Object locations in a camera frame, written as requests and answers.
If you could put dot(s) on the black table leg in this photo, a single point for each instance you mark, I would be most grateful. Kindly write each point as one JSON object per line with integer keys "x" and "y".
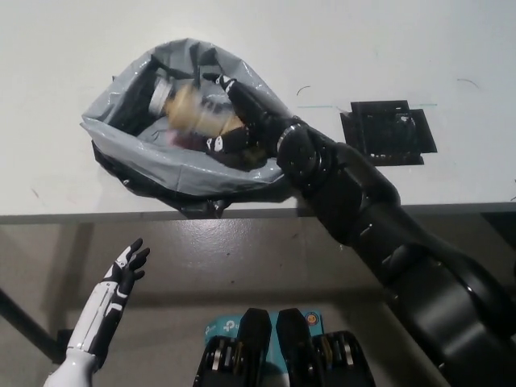
{"x": 24, "y": 318}

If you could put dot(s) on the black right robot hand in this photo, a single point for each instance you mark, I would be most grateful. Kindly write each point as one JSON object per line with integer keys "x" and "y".
{"x": 258, "y": 117}

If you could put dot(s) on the grey plastic bag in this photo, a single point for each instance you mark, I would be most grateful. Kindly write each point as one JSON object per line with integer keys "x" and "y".
{"x": 209, "y": 173}

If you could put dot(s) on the beige protein shake bottle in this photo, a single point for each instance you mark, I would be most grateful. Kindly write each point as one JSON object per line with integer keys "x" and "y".
{"x": 193, "y": 113}

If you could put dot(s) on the black tape square marker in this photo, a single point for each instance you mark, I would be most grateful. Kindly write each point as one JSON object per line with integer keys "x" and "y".
{"x": 383, "y": 133}

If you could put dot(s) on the pink flat item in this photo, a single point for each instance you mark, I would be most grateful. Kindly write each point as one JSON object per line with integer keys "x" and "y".
{"x": 183, "y": 141}

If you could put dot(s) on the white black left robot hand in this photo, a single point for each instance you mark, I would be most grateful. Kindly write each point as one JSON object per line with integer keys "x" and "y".
{"x": 111, "y": 306}

